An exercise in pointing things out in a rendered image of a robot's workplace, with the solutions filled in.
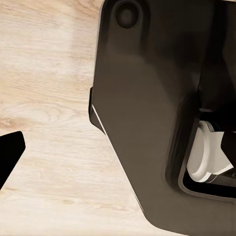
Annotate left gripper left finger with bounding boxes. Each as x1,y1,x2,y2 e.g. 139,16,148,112
0,131,26,189

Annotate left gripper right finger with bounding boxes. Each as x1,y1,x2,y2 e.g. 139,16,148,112
221,131,236,169

